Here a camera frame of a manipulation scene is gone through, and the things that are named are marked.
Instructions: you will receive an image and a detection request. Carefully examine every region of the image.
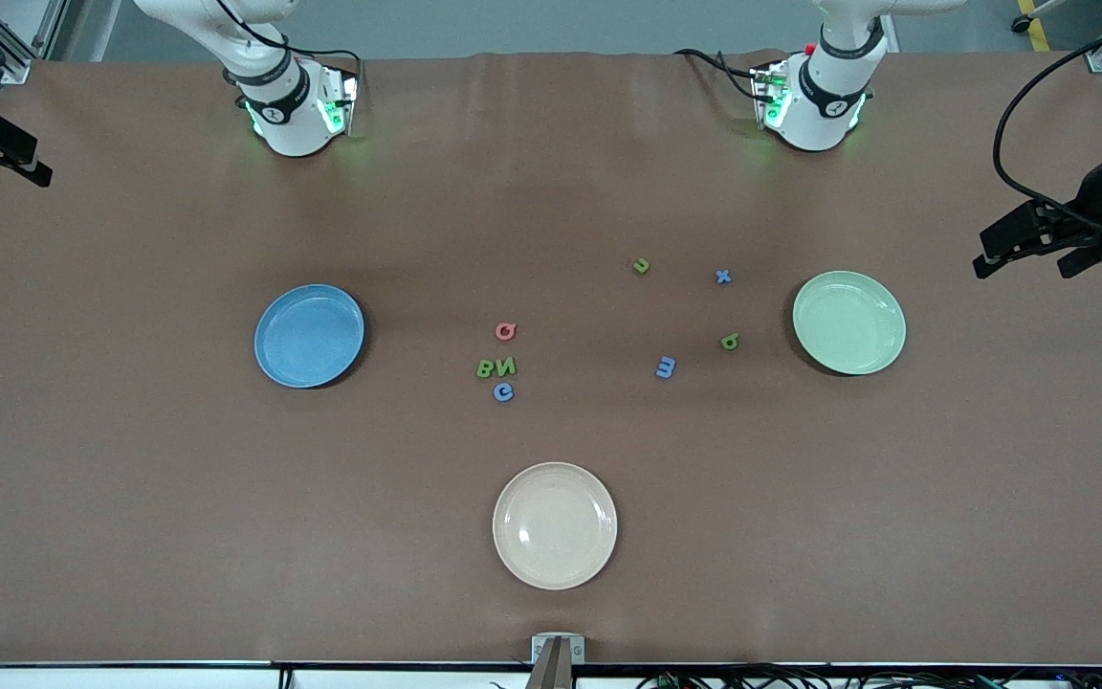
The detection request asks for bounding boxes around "black left arm base cable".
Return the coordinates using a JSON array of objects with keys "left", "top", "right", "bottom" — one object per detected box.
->
[{"left": 673, "top": 48, "right": 764, "bottom": 102}]

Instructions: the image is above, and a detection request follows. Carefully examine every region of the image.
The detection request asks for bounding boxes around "green plate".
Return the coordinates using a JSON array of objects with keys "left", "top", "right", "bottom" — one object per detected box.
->
[{"left": 792, "top": 270, "right": 907, "bottom": 376}]

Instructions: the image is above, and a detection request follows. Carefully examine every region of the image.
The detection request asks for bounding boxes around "blue plate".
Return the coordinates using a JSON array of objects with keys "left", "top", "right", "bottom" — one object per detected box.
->
[{"left": 253, "top": 283, "right": 366, "bottom": 389}]

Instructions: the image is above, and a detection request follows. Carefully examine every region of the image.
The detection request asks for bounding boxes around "brown table cover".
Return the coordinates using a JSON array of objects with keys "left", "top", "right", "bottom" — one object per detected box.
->
[{"left": 0, "top": 50, "right": 1102, "bottom": 667}]

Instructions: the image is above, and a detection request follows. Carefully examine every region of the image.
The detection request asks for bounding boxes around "white table edge rail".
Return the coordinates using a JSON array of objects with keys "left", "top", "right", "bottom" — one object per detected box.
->
[{"left": 0, "top": 660, "right": 1102, "bottom": 689}]

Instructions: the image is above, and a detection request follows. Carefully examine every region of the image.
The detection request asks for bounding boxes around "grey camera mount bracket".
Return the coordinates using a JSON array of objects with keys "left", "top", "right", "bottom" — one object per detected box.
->
[{"left": 530, "top": 632, "right": 586, "bottom": 689}]

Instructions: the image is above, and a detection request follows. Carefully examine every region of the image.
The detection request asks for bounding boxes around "beige plate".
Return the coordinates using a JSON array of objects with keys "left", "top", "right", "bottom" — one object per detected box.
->
[{"left": 492, "top": 461, "right": 619, "bottom": 591}]

